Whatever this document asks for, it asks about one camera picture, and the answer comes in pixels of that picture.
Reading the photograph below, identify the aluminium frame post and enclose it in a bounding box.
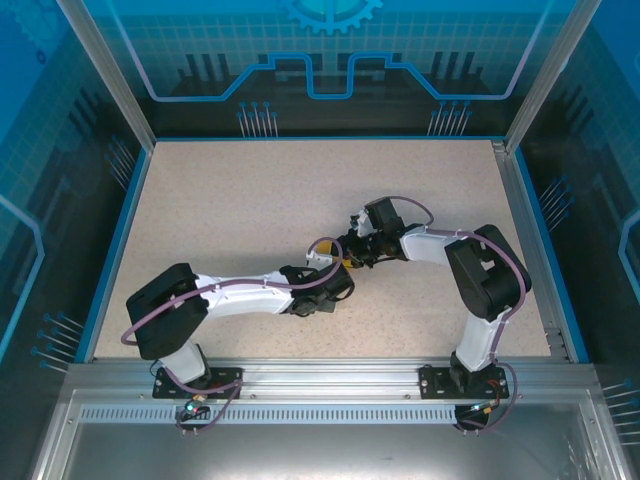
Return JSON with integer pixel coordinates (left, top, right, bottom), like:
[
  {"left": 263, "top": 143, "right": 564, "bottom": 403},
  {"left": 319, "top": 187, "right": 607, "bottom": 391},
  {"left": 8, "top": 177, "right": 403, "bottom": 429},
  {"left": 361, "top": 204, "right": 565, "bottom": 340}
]
[
  {"left": 504, "top": 0, "right": 604, "bottom": 154},
  {"left": 54, "top": 0, "right": 156, "bottom": 151}
]

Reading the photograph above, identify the long aluminium base rail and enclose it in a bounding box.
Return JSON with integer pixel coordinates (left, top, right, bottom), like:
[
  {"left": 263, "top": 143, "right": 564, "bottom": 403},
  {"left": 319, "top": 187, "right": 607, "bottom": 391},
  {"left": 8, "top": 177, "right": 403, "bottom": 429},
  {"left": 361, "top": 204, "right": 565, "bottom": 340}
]
[{"left": 64, "top": 357, "right": 599, "bottom": 401}]

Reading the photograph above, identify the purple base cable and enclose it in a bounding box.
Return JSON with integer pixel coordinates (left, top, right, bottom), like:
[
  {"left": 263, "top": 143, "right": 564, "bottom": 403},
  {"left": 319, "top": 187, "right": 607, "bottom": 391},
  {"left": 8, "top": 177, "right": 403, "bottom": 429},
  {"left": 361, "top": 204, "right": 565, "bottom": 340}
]
[
  {"left": 152, "top": 372, "right": 246, "bottom": 437},
  {"left": 452, "top": 359, "right": 519, "bottom": 434}
]

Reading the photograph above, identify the aluminium side rail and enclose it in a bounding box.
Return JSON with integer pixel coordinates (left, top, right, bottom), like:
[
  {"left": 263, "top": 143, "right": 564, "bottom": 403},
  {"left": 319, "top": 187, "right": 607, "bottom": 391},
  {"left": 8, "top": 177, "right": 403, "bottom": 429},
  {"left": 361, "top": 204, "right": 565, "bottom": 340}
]
[{"left": 492, "top": 139, "right": 574, "bottom": 361}]

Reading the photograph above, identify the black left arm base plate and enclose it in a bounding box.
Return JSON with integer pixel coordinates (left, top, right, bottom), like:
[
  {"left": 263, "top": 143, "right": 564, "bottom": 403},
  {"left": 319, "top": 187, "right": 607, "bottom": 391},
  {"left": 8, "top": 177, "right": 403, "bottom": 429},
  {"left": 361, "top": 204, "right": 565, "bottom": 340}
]
[{"left": 152, "top": 367, "right": 246, "bottom": 401}]

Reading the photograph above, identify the blue table edge strip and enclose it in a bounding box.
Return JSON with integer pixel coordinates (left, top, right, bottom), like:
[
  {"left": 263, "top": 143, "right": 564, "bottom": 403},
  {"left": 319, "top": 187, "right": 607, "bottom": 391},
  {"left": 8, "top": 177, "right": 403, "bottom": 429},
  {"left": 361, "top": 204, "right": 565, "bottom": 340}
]
[
  {"left": 513, "top": 148, "right": 592, "bottom": 364},
  {"left": 74, "top": 147, "right": 154, "bottom": 364}
]

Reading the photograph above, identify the metal bottom tray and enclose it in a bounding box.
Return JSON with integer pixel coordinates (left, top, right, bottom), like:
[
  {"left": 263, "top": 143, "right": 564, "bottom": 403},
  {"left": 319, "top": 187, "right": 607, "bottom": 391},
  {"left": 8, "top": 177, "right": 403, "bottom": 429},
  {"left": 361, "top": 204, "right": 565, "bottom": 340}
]
[{"left": 29, "top": 389, "right": 634, "bottom": 480}]

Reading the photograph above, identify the slotted grey cable duct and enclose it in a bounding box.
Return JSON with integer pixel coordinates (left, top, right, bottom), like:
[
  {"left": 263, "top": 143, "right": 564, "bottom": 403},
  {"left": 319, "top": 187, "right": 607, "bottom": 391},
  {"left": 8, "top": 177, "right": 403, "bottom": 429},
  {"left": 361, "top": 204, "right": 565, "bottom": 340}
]
[{"left": 79, "top": 405, "right": 461, "bottom": 424}]

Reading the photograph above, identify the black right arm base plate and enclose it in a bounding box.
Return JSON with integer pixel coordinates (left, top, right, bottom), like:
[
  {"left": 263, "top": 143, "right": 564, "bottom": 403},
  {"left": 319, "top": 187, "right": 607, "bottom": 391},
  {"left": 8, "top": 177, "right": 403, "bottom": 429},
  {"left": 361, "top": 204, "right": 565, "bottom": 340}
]
[{"left": 418, "top": 364, "right": 507, "bottom": 400}]

